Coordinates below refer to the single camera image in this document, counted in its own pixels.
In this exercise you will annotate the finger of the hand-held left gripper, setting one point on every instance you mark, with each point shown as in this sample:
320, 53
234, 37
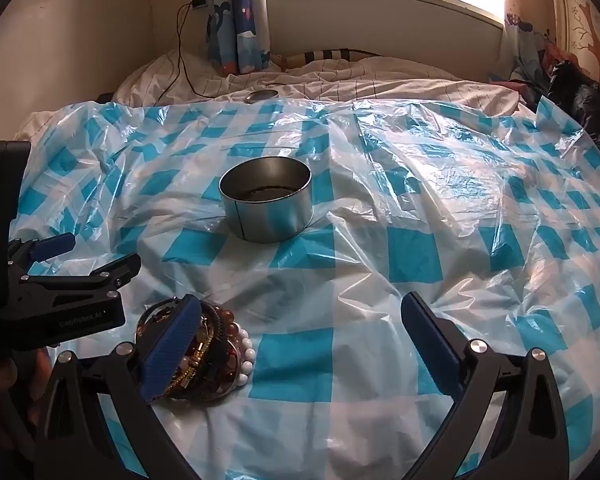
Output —
54, 245
112, 270

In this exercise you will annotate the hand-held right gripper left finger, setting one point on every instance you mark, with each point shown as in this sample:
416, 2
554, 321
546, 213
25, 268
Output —
172, 355

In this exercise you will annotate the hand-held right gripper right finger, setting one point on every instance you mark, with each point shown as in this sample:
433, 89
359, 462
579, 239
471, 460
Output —
442, 360

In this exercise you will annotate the round metal tin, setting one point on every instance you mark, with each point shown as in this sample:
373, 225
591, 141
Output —
265, 215

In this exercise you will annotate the blue checked plastic sheet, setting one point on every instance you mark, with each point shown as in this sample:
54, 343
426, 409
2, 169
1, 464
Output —
360, 310

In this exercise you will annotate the round metal tin lid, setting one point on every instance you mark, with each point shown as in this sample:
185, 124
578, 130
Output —
261, 95

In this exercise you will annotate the blue cartoon curtain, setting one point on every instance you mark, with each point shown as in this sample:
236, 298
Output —
522, 45
242, 15

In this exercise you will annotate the white striped quilt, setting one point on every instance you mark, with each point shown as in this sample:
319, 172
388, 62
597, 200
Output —
330, 80

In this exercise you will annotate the black plastic bag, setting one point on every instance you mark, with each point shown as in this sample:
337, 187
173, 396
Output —
585, 105

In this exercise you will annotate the striped pillow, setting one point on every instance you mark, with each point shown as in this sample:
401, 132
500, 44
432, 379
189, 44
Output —
330, 54

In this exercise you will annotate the white window ledge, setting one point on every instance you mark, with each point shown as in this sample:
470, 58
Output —
380, 25

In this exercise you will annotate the black wall charger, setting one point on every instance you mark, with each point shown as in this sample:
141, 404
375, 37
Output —
198, 3

